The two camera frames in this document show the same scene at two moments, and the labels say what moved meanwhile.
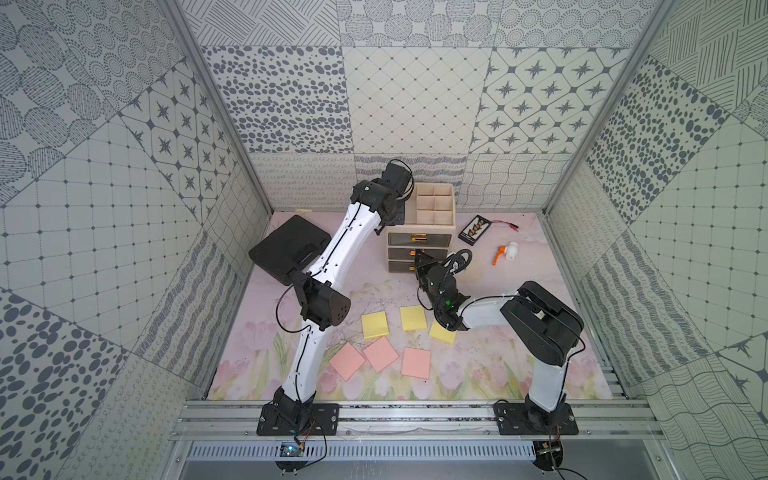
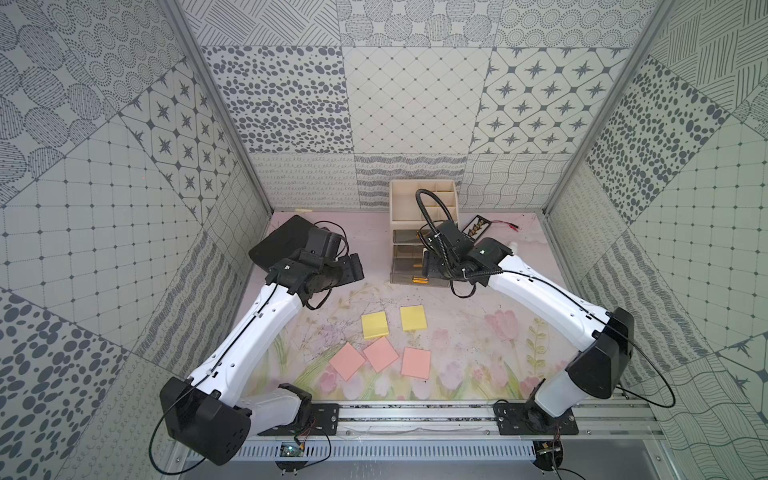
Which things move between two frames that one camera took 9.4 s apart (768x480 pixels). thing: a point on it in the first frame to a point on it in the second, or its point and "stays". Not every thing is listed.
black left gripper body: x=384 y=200 to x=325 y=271
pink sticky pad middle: x=380 y=354 stays
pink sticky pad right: x=416 y=363 stays
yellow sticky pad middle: x=413 y=318 stays
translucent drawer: x=416 y=239 stays
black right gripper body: x=422 y=277 to x=439 y=267
